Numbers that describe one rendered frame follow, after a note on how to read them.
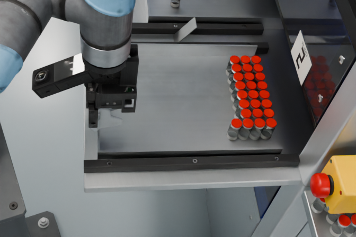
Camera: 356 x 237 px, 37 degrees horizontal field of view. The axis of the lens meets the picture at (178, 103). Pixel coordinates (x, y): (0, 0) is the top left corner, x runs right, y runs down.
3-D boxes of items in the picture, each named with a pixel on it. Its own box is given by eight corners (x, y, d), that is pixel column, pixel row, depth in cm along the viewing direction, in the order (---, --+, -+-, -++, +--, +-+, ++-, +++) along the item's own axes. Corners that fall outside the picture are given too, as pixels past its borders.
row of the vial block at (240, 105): (234, 69, 115) (239, 54, 111) (249, 140, 104) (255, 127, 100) (224, 69, 114) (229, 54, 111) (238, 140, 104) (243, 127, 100)
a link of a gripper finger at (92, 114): (97, 134, 92) (98, 104, 85) (88, 135, 92) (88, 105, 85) (97, 112, 95) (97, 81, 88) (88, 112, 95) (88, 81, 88)
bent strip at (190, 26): (191, 36, 119) (195, 17, 114) (193, 46, 117) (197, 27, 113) (127, 36, 117) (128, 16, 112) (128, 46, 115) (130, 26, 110)
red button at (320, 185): (327, 179, 90) (335, 167, 87) (333, 201, 88) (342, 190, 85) (305, 180, 89) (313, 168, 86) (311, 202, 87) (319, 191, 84)
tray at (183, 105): (253, 55, 118) (257, 45, 115) (277, 158, 103) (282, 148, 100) (96, 54, 112) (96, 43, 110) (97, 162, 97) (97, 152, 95)
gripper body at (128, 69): (134, 116, 90) (140, 70, 81) (82, 117, 89) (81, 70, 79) (132, 80, 95) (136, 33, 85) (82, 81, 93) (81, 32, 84)
